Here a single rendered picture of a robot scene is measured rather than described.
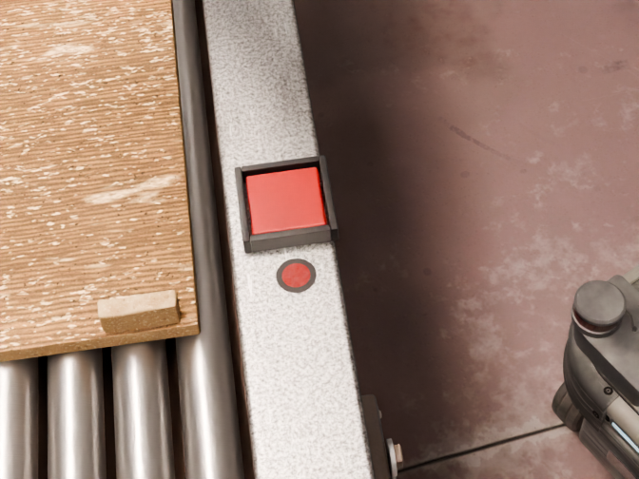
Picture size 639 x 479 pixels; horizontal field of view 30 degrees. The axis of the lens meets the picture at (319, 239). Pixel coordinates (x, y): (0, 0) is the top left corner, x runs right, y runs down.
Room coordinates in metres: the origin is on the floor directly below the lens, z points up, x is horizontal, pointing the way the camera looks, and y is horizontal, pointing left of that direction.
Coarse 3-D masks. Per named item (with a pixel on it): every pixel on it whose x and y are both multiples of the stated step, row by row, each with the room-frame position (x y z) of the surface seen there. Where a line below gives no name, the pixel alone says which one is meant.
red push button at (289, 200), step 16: (256, 176) 0.60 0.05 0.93; (272, 176) 0.60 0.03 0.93; (288, 176) 0.59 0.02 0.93; (304, 176) 0.59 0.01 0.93; (256, 192) 0.58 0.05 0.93; (272, 192) 0.58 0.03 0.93; (288, 192) 0.58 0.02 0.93; (304, 192) 0.58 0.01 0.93; (320, 192) 0.58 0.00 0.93; (256, 208) 0.57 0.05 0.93; (272, 208) 0.56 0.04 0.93; (288, 208) 0.56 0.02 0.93; (304, 208) 0.56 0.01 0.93; (320, 208) 0.56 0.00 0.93; (256, 224) 0.55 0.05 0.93; (272, 224) 0.55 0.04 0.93; (288, 224) 0.55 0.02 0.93; (304, 224) 0.55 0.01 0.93; (320, 224) 0.54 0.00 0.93
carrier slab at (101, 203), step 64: (0, 0) 0.82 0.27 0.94; (64, 0) 0.82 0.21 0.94; (128, 0) 0.81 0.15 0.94; (0, 64) 0.74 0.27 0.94; (64, 64) 0.74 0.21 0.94; (128, 64) 0.73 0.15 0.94; (0, 128) 0.67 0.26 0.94; (64, 128) 0.66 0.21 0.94; (128, 128) 0.66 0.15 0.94; (0, 192) 0.60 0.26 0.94; (64, 192) 0.59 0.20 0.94; (128, 192) 0.59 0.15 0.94; (0, 256) 0.54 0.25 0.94; (64, 256) 0.53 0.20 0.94; (128, 256) 0.53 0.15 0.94; (192, 256) 0.52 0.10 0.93; (0, 320) 0.48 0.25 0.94; (64, 320) 0.47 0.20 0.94; (192, 320) 0.46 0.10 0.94
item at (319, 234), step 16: (288, 160) 0.61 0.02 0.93; (304, 160) 0.61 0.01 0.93; (320, 160) 0.61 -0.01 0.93; (240, 176) 0.60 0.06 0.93; (320, 176) 0.60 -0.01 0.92; (240, 192) 0.58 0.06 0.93; (240, 208) 0.56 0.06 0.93; (336, 224) 0.54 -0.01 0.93; (256, 240) 0.53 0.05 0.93; (272, 240) 0.53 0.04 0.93; (288, 240) 0.53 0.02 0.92; (304, 240) 0.53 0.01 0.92; (320, 240) 0.54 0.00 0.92
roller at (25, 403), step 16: (0, 368) 0.45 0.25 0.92; (16, 368) 0.45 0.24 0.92; (32, 368) 0.45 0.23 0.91; (0, 384) 0.43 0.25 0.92; (16, 384) 0.43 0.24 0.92; (32, 384) 0.44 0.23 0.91; (0, 400) 0.42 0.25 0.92; (16, 400) 0.42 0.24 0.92; (32, 400) 0.42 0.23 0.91; (0, 416) 0.41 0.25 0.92; (16, 416) 0.41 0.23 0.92; (32, 416) 0.41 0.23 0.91; (0, 432) 0.39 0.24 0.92; (16, 432) 0.39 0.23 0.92; (32, 432) 0.40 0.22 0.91; (0, 448) 0.38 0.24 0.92; (16, 448) 0.38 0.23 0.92; (32, 448) 0.38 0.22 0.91; (0, 464) 0.37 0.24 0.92; (16, 464) 0.37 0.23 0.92; (32, 464) 0.37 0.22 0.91
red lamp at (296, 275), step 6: (294, 264) 0.52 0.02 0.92; (300, 264) 0.52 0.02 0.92; (288, 270) 0.51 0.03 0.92; (294, 270) 0.51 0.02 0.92; (300, 270) 0.51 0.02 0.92; (306, 270) 0.51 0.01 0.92; (282, 276) 0.51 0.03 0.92; (288, 276) 0.51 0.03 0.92; (294, 276) 0.51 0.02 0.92; (300, 276) 0.51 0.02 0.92; (306, 276) 0.51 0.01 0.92; (288, 282) 0.50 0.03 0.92; (294, 282) 0.50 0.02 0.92; (300, 282) 0.50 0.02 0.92; (306, 282) 0.50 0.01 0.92
